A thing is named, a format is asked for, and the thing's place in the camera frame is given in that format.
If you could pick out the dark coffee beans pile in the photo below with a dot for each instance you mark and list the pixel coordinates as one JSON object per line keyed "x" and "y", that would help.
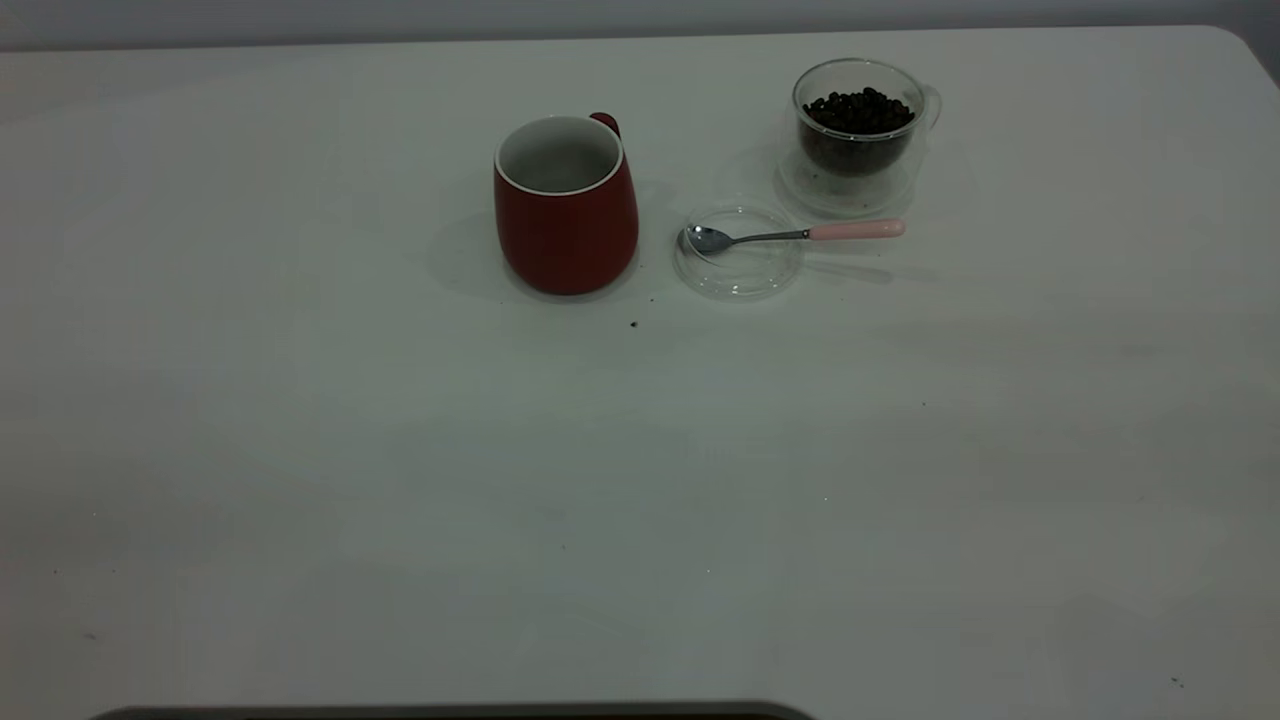
{"x": 860, "y": 125}

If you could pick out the red ceramic mug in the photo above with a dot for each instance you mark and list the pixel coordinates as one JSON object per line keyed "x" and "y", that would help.
{"x": 565, "y": 240}

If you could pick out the clear glass cup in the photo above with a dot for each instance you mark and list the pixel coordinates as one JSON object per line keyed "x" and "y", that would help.
{"x": 810, "y": 190}

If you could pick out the clear glass lid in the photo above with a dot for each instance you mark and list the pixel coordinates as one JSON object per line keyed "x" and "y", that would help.
{"x": 740, "y": 280}

